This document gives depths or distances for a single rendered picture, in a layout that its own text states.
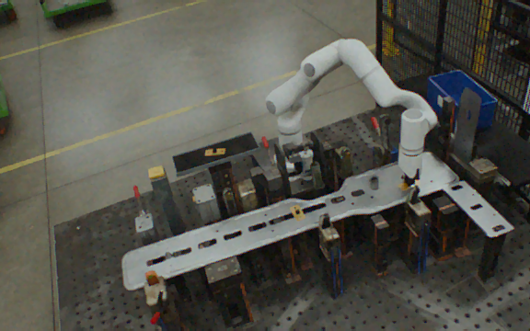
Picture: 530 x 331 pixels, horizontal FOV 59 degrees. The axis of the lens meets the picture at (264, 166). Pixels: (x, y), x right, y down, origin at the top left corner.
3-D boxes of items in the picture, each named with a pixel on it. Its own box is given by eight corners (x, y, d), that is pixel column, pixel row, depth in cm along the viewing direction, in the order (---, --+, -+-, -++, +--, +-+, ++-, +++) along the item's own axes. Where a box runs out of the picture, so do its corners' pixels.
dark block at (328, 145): (329, 220, 223) (324, 150, 197) (323, 210, 229) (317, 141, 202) (339, 216, 224) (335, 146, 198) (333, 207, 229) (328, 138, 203)
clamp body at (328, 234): (328, 302, 189) (323, 245, 167) (317, 279, 198) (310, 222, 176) (350, 294, 190) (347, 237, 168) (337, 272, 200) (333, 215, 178)
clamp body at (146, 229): (159, 291, 205) (132, 235, 183) (155, 271, 214) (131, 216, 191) (180, 283, 207) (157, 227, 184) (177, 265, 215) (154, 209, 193)
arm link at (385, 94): (384, 66, 185) (430, 129, 182) (356, 83, 178) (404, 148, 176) (397, 54, 177) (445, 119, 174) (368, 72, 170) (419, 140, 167)
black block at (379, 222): (376, 282, 193) (377, 234, 175) (364, 263, 201) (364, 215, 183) (395, 276, 194) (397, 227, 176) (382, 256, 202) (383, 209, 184)
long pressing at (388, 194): (125, 299, 169) (124, 296, 168) (120, 254, 186) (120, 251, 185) (463, 182, 189) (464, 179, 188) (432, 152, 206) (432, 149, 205)
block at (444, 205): (435, 264, 195) (442, 217, 178) (420, 245, 204) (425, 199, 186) (455, 256, 197) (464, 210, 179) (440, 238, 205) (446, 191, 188)
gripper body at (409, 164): (396, 143, 182) (395, 165, 189) (409, 157, 174) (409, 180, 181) (413, 137, 183) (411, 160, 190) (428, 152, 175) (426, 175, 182)
